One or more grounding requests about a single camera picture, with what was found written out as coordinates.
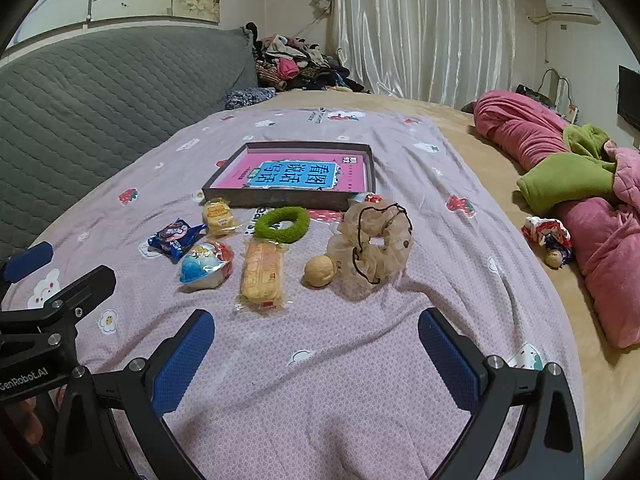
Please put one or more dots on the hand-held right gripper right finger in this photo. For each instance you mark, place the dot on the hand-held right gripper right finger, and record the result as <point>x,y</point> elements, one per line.
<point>450,360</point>

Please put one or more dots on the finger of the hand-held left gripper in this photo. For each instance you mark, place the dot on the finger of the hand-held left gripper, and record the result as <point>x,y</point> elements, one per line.
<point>80,290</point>
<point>30,260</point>

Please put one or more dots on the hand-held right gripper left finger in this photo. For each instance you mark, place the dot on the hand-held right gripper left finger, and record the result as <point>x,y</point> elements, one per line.
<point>182,365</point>

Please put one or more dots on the blue egg-shaped candy packet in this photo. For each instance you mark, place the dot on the blue egg-shaped candy packet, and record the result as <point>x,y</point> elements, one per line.
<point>205,267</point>

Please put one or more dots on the dark blue snack packet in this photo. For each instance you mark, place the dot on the dark blue snack packet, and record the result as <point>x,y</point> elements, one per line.
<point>175,240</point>

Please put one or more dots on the long bread packet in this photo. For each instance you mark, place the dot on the long bread packet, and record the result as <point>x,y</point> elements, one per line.
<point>262,275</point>

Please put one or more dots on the beige organza scrunchie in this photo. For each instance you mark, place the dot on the beige organza scrunchie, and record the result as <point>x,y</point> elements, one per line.
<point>350,255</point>

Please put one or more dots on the yellow cake packet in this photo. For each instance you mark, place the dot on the yellow cake packet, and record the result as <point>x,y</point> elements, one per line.
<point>220,217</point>

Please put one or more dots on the walnut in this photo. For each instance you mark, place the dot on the walnut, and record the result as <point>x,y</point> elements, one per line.
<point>319,271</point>

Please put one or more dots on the shallow brown box pink bottom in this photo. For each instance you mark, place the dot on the shallow brown box pink bottom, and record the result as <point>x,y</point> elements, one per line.
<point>240,197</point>

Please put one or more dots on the red egg-shaped candy packet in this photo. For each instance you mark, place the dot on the red egg-shaped candy packet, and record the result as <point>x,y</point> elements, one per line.
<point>362,200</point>

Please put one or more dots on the person's left hand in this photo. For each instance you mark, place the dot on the person's left hand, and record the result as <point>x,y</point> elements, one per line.
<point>22,422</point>

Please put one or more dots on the pink strawberry print bed cover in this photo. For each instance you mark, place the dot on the pink strawberry print bed cover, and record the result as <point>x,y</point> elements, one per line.
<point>325,360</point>

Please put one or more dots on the red white crochet item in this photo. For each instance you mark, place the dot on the red white crochet item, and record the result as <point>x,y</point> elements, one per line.
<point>545,232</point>

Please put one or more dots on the grey quilted headboard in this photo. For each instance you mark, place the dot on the grey quilted headboard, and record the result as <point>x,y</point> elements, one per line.
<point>100,110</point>

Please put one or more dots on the beige bed sheet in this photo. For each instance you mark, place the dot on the beige bed sheet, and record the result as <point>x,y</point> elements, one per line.
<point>500,160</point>

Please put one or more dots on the green blanket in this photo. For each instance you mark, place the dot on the green blanket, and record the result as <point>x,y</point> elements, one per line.
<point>560,180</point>

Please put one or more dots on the pink quilt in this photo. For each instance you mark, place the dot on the pink quilt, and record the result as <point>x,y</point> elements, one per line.
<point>525,130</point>

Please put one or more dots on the brown plush cloth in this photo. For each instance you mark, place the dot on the brown plush cloth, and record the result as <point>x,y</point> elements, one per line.
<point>468,107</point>

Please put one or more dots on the blue knitted cloth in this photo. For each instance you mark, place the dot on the blue knitted cloth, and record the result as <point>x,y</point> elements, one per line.
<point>250,96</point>

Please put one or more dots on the small white orange box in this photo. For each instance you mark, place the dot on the small white orange box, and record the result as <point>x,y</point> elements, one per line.
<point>573,110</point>

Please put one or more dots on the white vanity mirror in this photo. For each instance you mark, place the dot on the white vanity mirror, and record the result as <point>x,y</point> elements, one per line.
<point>564,91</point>

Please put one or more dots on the pile of clothes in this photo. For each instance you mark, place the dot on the pile of clothes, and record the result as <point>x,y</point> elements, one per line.
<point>295,67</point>

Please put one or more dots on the black television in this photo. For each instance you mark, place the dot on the black television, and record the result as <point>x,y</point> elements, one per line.
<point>629,95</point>

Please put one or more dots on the white shiny curtain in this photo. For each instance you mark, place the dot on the white shiny curtain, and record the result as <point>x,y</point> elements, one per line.
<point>425,25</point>

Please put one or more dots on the white air conditioner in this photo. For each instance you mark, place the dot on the white air conditioner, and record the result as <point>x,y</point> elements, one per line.
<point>570,6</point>

